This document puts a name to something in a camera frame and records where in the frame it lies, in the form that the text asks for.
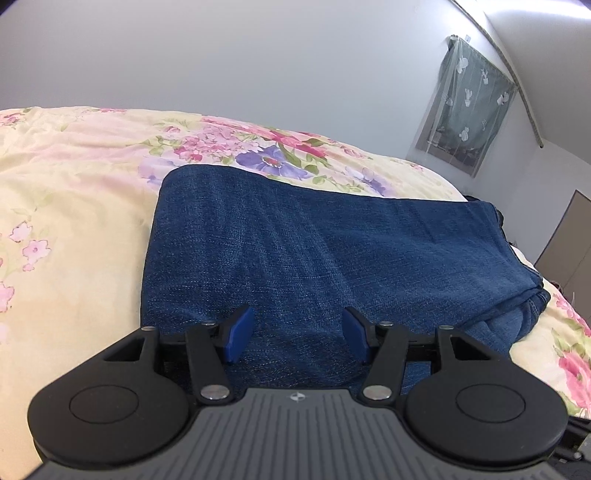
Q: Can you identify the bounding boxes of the brown cabinet door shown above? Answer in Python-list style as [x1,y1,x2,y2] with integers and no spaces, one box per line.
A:
[534,189,591,320]

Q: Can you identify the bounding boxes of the floral bedspread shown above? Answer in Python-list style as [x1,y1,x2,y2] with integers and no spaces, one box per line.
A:
[0,107,591,467]

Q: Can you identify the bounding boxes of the grey-green printed window curtain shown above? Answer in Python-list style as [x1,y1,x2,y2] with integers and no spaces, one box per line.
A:
[414,34,517,178]

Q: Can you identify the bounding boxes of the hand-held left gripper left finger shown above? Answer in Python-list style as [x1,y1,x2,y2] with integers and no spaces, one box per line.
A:
[99,305,256,405]

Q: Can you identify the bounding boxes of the wall corner conduit strip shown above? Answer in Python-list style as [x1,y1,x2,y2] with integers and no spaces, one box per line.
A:
[455,0,546,150]

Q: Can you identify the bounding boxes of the blue denim pants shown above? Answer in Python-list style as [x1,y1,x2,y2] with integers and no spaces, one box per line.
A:
[140,165,551,400]

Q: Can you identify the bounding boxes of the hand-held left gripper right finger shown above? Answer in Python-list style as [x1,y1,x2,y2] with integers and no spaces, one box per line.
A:
[341,306,498,403]

